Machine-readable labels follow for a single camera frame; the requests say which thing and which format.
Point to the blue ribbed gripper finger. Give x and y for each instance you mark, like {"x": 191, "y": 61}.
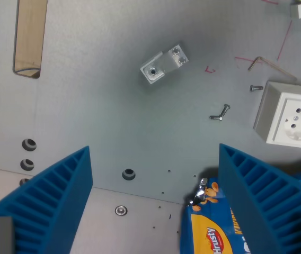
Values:
{"x": 47, "y": 201}
{"x": 261, "y": 201}

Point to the blue Hrusty snack bag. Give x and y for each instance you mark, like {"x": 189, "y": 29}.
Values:
{"x": 214, "y": 222}

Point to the flush steel table bolt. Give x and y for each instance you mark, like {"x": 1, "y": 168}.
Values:
{"x": 121, "y": 210}

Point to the small steel socket screw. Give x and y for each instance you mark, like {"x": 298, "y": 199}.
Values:
{"x": 225, "y": 109}
{"x": 216, "y": 118}
{"x": 255, "y": 88}

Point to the bronze hex allen key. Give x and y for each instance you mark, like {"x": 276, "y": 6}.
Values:
{"x": 269, "y": 64}

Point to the white wall power socket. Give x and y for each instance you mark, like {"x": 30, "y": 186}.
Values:
{"x": 292, "y": 116}

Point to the aluminium bracket block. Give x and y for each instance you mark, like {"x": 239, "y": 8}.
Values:
{"x": 163, "y": 63}

